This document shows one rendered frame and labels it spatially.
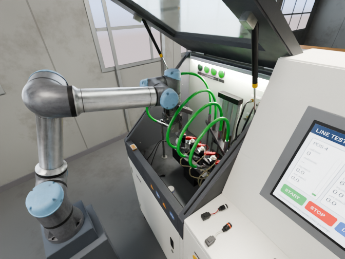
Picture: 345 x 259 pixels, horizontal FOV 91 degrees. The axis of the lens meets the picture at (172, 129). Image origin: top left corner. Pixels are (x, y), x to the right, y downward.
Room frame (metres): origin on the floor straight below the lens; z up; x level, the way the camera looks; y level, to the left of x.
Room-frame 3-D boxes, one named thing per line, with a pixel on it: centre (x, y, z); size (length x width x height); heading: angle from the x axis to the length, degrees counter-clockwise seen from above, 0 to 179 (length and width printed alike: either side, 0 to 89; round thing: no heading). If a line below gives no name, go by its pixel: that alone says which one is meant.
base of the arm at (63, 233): (0.40, 0.49, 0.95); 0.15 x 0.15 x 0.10
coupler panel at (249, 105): (0.73, -0.41, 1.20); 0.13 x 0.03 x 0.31; 32
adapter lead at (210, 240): (0.30, -0.16, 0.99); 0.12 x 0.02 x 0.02; 121
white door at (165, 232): (0.66, 0.15, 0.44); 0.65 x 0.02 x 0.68; 32
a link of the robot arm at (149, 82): (0.73, 0.07, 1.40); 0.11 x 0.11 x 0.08; 26
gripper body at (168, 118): (0.79, 0.00, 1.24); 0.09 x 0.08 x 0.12; 122
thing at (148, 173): (0.67, 0.14, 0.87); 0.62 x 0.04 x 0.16; 32
